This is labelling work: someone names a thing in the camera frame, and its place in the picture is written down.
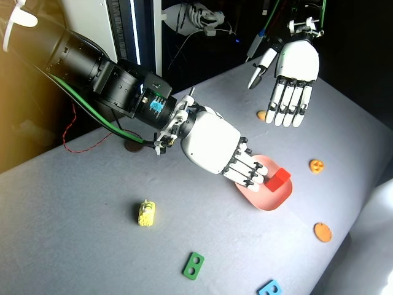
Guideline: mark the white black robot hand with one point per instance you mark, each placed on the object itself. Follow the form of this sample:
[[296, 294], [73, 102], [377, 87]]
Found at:
[[298, 61], [212, 141]]

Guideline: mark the pink square bowl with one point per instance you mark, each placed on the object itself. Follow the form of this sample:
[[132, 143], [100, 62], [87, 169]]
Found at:
[[270, 199]]

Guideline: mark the blue flat two-hole block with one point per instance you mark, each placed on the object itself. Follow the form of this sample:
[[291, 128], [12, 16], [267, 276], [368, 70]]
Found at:
[[264, 290]]

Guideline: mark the dark chocolate round cookie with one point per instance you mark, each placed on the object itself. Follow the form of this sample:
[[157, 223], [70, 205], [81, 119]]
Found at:
[[133, 147]]

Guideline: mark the orange-brown round cookie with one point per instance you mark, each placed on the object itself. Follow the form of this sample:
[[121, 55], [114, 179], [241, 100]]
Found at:
[[323, 232]]

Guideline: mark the red block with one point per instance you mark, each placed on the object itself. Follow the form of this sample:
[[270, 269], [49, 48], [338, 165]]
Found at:
[[277, 181]]

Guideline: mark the grey table cloth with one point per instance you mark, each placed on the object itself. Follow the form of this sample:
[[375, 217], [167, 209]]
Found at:
[[92, 246]]

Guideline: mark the white spare robot hand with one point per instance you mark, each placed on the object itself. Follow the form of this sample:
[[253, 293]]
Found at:
[[178, 18]]

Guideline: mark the yellow toy corn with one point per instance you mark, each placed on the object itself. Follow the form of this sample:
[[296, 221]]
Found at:
[[146, 215]]

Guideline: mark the green flat two-hole block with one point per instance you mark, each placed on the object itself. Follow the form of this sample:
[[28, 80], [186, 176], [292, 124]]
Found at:
[[188, 270]]

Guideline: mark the white robot torso column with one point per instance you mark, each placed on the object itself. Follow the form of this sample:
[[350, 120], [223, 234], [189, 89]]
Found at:
[[92, 18]]

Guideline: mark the tan round cookie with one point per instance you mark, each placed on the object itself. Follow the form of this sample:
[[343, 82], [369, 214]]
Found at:
[[261, 115]]

